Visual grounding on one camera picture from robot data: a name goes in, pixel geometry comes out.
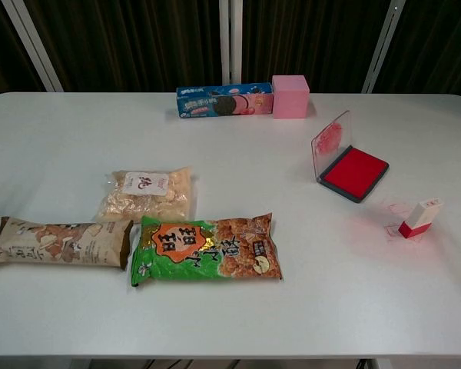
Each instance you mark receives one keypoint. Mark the green and orange snack bag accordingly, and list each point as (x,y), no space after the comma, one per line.
(203,250)

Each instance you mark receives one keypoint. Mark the brown and cream snack bag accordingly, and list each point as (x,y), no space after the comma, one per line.
(57,242)

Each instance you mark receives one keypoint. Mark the blue cookie box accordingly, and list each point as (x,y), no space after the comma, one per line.
(223,102)

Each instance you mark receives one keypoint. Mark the dark pleated curtain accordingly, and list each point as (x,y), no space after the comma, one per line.
(138,42)

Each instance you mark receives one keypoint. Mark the red ink pad case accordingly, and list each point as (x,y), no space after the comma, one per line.
(355,171)

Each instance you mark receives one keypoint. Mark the pink cube box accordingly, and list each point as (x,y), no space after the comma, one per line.
(290,98)

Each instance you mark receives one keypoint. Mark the white frame post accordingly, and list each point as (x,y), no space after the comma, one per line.
(32,44)
(382,46)
(230,42)

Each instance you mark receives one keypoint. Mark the clear bag of pale snacks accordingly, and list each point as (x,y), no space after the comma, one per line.
(148,200)

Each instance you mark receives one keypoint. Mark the white and red stamp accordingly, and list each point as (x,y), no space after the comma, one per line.
(422,217)

